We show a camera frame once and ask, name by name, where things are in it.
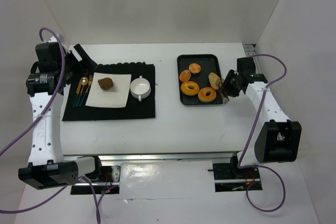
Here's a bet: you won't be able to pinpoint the dark brown bread roll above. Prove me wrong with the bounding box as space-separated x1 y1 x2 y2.
98 77 114 91

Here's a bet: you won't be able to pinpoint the glazed ring doughnut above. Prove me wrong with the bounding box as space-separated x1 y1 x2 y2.
181 81 200 96

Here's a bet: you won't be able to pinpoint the white square plate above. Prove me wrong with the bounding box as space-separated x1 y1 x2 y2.
85 72 131 108

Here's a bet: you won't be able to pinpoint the light tan bread piece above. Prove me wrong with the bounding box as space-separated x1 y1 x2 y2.
208 72 222 90

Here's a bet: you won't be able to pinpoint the round golden bun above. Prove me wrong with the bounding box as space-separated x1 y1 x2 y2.
188 63 202 74

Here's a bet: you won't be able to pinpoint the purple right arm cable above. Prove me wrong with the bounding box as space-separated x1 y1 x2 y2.
237 54 288 212

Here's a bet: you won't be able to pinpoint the black baking tray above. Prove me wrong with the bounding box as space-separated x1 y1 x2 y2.
176 54 223 106

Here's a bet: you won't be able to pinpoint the aluminium rail right side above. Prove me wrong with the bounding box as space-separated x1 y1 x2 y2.
243 44 261 73

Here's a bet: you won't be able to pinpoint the black placemat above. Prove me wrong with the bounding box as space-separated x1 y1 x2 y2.
62 62 155 122

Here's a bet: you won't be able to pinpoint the metal serving tongs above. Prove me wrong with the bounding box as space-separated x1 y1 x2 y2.
218 79 229 104

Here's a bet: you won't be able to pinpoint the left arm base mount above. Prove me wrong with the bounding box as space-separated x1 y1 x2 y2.
70 161 121 196

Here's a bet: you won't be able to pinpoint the white soup cup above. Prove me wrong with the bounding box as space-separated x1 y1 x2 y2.
130 76 151 102

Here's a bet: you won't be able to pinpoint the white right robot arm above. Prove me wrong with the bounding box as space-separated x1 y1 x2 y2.
219 57 302 173

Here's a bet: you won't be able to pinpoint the jam filled doughnut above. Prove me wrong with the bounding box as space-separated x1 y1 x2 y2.
198 87 217 103

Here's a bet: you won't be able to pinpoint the small orange bun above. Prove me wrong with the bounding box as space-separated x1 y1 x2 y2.
179 70 191 82

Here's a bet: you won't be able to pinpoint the gold spoon green handle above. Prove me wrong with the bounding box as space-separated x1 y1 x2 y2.
72 77 89 108

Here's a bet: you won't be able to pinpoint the gold fork green handle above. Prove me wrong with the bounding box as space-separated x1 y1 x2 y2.
78 75 93 106

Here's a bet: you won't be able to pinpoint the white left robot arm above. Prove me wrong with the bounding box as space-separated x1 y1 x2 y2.
18 37 101 190

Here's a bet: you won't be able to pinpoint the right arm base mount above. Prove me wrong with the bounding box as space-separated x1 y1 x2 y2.
207 156 263 193

